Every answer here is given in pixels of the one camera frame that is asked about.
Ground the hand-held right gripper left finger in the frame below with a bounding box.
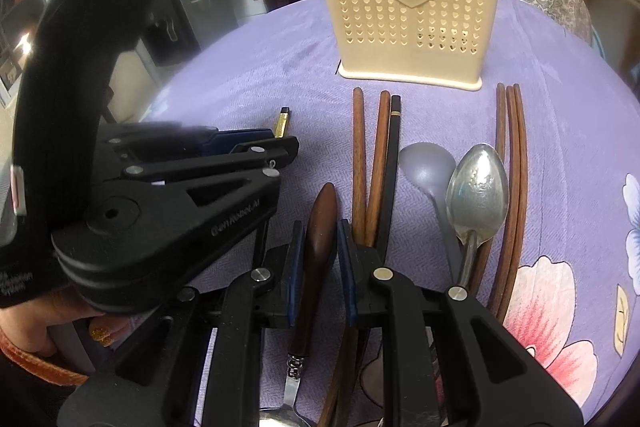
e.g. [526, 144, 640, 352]
[57, 221, 306, 427]

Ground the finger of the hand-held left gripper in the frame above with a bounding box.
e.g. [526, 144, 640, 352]
[102, 134, 302, 269]
[106, 124, 275, 164]

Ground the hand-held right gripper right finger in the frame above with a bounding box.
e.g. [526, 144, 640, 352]
[336, 218, 583, 427]

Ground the wooden handled metal spoon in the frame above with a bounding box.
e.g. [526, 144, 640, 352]
[257, 182, 339, 427]

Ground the black chopstick gold band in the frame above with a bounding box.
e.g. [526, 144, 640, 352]
[273, 107, 292, 139]
[375, 95, 402, 268]

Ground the grey plastic spoon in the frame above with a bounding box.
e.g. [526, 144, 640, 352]
[398, 142, 463, 285]

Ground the engraved metal spoon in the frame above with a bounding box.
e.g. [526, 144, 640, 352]
[446, 144, 509, 290]

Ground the person's left hand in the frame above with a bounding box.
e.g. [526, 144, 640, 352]
[0, 293, 131, 358]

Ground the dark water dispenser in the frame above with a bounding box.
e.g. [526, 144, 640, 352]
[141, 0, 202, 68]

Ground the wooden shelf unit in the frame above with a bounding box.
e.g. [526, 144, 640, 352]
[562, 0, 640, 88]

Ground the orange wrist strap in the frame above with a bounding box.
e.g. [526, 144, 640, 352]
[0, 321, 87, 387]

